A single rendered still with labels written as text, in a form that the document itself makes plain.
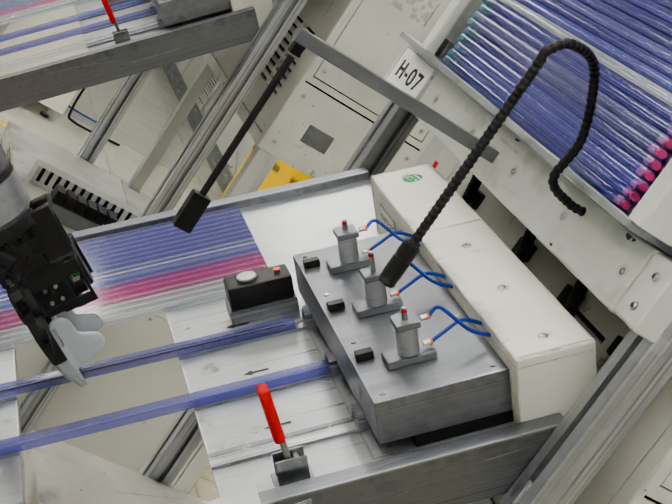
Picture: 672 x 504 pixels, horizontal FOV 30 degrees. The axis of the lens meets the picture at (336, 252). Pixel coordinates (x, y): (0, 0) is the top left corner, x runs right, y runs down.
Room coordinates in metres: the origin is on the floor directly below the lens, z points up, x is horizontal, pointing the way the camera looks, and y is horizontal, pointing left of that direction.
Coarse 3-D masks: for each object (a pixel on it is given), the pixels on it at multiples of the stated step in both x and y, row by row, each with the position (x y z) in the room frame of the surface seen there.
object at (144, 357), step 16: (272, 320) 1.37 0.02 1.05; (288, 320) 1.37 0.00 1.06; (208, 336) 1.34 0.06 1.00; (224, 336) 1.34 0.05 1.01; (240, 336) 1.35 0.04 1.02; (256, 336) 1.35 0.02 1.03; (144, 352) 1.32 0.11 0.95; (160, 352) 1.32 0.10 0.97; (176, 352) 1.32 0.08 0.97; (192, 352) 1.33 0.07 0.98; (80, 368) 1.29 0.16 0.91; (96, 368) 1.29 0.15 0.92; (112, 368) 1.30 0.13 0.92; (128, 368) 1.31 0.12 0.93; (0, 384) 1.27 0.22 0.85; (16, 384) 1.27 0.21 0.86; (32, 384) 1.27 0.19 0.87; (48, 384) 1.28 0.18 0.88
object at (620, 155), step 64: (512, 0) 1.54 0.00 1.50; (576, 0) 1.42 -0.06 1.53; (640, 0) 1.32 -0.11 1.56; (448, 64) 1.58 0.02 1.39; (512, 64) 1.45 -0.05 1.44; (576, 64) 1.35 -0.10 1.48; (640, 64) 1.26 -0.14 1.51; (576, 128) 1.28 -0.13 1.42; (640, 128) 1.20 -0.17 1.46; (640, 192) 1.16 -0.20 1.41
